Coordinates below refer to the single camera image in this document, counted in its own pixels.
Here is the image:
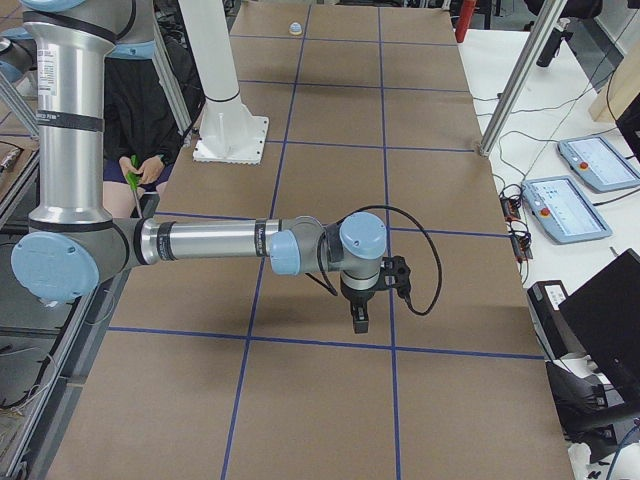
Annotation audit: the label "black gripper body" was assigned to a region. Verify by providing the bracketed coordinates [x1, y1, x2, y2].
[340, 283, 376, 306]

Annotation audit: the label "blue and cream bell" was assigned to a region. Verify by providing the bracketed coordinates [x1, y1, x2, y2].
[289, 22, 303, 36]

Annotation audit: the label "brown paper mat blue grid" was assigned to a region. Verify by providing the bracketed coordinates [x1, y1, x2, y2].
[48, 0, 576, 480]

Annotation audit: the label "black box with white label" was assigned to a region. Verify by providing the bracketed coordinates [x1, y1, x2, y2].
[526, 280, 582, 359]

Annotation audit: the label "near blue teach pendant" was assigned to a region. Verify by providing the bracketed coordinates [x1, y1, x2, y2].
[522, 176, 612, 244]

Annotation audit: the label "blue teach pendant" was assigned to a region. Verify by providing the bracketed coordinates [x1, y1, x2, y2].
[557, 135, 639, 193]
[522, 176, 612, 244]

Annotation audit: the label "black laptop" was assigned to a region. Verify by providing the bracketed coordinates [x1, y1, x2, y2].
[558, 248, 640, 401]

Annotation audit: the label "far blue teach pendant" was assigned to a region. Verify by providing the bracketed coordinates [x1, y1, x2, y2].
[557, 135, 639, 193]

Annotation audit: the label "seated person in black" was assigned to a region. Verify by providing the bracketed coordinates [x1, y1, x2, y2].
[103, 58, 183, 218]

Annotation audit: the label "red cylinder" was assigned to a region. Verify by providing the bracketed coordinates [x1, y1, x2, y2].
[455, 0, 477, 43]

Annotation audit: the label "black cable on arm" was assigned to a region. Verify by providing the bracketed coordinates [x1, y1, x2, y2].
[304, 204, 444, 316]

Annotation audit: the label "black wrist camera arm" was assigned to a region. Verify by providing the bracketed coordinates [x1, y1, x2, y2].
[376, 256, 411, 304]

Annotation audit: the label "small circuit board with wires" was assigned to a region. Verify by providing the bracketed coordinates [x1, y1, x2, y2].
[499, 184, 533, 264]

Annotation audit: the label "white pedestal column with base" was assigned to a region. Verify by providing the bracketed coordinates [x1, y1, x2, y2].
[179, 0, 269, 165]

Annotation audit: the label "green handled scissors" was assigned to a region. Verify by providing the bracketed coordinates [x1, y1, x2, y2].
[125, 154, 143, 218]

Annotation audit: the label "aluminium frame post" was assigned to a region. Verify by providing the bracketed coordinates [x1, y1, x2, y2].
[478, 0, 567, 157]

